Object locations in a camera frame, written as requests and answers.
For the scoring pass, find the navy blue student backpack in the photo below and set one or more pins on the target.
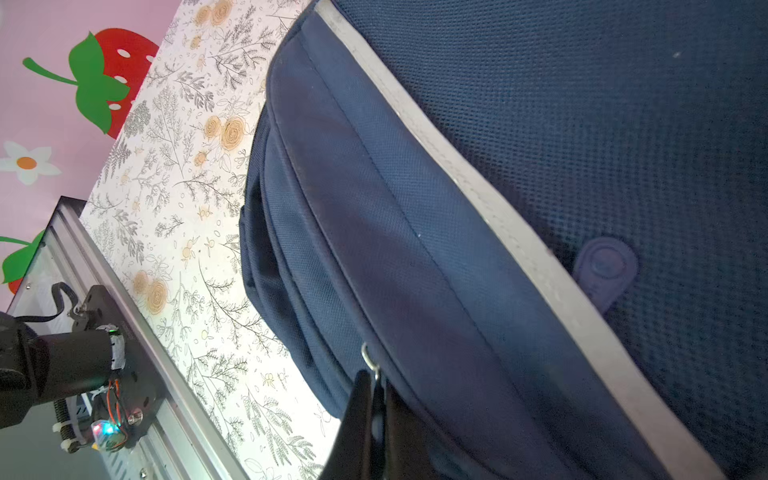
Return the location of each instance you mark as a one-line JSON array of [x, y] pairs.
[[544, 223]]

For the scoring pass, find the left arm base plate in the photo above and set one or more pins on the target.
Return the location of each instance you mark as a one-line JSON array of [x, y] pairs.
[[122, 395]]

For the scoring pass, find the aluminium front rail frame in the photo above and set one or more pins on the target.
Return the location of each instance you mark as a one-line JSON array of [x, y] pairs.
[[182, 442]]

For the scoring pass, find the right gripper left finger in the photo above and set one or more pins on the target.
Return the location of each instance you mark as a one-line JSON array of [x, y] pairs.
[[350, 457]]

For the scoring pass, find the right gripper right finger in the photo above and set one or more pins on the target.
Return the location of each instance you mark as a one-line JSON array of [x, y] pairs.
[[406, 454]]

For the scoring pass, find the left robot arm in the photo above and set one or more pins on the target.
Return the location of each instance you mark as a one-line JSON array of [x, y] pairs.
[[37, 369]]

